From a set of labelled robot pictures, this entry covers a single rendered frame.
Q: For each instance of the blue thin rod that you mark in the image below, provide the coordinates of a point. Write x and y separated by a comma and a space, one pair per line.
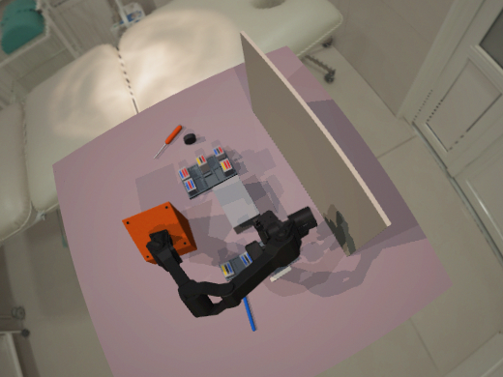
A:
249, 314

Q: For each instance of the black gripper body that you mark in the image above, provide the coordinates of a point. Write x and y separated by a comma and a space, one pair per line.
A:
254, 250

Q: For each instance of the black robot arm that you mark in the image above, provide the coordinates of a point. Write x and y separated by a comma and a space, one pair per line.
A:
283, 246

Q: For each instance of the orange-handled screwdriver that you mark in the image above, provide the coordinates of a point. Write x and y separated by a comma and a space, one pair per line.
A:
169, 139

